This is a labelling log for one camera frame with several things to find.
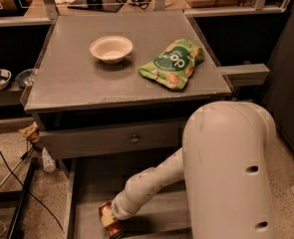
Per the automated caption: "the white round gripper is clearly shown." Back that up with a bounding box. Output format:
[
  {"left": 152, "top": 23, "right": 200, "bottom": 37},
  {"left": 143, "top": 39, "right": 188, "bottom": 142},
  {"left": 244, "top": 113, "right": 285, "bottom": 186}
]
[{"left": 101, "top": 192, "right": 137, "bottom": 228}]

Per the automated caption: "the red coke can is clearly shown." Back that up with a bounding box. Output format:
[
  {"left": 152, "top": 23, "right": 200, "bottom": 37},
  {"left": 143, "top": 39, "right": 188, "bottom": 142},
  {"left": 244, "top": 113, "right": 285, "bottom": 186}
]
[{"left": 99, "top": 202, "right": 124, "bottom": 239}]

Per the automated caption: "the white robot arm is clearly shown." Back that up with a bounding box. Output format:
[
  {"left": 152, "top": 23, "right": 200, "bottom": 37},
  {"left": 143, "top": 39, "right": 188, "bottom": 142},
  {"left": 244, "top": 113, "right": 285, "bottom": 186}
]
[{"left": 99, "top": 102, "right": 276, "bottom": 239}]

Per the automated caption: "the grey open middle drawer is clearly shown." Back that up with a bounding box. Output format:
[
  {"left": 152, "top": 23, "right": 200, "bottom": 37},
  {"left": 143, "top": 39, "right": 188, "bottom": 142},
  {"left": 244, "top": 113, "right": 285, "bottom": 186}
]
[{"left": 64, "top": 148, "right": 192, "bottom": 239}]

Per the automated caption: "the grey upper drawer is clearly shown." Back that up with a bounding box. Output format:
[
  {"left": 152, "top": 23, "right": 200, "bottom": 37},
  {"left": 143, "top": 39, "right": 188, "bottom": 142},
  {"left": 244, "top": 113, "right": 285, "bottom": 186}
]
[{"left": 40, "top": 119, "right": 185, "bottom": 159}]

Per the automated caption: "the grey drawer cabinet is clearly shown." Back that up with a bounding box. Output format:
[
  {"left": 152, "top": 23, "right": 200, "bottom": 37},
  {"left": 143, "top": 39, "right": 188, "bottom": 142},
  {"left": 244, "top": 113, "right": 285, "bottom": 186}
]
[{"left": 20, "top": 10, "right": 234, "bottom": 161}]

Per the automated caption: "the white plastic bottle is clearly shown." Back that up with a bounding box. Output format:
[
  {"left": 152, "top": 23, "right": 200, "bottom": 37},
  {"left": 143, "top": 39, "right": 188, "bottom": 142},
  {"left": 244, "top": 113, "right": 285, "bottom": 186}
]
[{"left": 42, "top": 148, "right": 56, "bottom": 173}]

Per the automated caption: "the black metal stand leg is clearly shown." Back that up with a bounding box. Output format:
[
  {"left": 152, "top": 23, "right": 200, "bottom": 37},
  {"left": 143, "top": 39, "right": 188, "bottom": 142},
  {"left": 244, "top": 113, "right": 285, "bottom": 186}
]
[{"left": 6, "top": 162, "right": 37, "bottom": 239}]

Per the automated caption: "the brown snack packet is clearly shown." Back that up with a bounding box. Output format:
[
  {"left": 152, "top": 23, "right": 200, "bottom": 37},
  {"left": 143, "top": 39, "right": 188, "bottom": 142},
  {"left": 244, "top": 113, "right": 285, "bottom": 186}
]
[{"left": 19, "top": 122, "right": 43, "bottom": 150}]

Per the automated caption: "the grey glass bowl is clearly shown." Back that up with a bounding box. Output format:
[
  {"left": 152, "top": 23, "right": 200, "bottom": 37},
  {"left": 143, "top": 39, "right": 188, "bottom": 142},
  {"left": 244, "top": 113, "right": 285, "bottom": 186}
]
[{"left": 15, "top": 69, "right": 38, "bottom": 89}]

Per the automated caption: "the green chip bag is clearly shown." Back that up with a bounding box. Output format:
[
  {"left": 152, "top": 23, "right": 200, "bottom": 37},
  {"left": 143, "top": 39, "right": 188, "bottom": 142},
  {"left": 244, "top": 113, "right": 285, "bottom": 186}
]
[{"left": 138, "top": 39, "right": 204, "bottom": 91}]

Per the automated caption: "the white paper bowl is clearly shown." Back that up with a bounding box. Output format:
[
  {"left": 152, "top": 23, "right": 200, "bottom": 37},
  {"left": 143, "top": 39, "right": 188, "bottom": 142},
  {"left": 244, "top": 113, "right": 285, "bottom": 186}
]
[{"left": 90, "top": 36, "right": 134, "bottom": 65}]

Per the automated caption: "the grey side shelf block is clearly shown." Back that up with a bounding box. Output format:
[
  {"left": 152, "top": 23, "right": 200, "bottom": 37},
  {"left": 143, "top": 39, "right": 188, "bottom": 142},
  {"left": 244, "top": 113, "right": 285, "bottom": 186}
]
[{"left": 219, "top": 64, "right": 269, "bottom": 87}]

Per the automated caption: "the black monitor stand base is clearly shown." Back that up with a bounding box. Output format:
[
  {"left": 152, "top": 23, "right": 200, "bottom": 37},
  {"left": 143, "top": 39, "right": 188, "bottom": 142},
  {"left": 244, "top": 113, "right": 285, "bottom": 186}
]
[{"left": 68, "top": 0, "right": 123, "bottom": 13}]

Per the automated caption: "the black floor cable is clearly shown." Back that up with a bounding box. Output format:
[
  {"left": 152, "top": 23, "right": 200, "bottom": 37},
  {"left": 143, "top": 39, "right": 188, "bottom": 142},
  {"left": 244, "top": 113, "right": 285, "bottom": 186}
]
[{"left": 0, "top": 133, "right": 65, "bottom": 232}]

